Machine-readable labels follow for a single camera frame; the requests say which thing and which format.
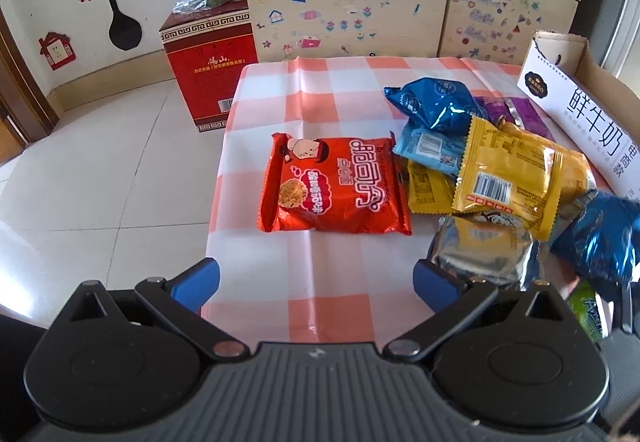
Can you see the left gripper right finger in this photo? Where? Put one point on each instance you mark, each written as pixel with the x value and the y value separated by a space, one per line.
pixel 456 305

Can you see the purple snack packet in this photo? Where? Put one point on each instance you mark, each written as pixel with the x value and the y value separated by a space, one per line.
pixel 515 110

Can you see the small yellow snack packet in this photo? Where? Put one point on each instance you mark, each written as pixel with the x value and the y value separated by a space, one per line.
pixel 430 192

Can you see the silver foil snack packet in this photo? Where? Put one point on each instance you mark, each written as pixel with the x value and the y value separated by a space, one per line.
pixel 500 254

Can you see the light blue snack packet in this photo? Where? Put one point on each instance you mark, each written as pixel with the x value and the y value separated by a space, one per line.
pixel 430 149

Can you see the yellow barcode snack packet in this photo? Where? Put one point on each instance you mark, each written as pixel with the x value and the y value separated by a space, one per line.
pixel 510 174

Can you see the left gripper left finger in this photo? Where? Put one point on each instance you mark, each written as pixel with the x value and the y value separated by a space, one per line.
pixel 177 303

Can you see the dark blue snack packet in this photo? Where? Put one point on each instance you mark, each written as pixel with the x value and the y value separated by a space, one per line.
pixel 443 106

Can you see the red snack packet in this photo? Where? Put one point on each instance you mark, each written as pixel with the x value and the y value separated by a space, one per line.
pixel 340 185

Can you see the orange-yellow snack packet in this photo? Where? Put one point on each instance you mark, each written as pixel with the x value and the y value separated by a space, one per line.
pixel 577 178

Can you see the green snack packet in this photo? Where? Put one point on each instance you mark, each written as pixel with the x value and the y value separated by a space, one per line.
pixel 587 307

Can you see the red cardboard box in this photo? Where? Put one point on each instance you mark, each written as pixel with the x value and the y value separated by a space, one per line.
pixel 207 51

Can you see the white milk cardboard box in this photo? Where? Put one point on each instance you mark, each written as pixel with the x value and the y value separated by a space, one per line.
pixel 595 109

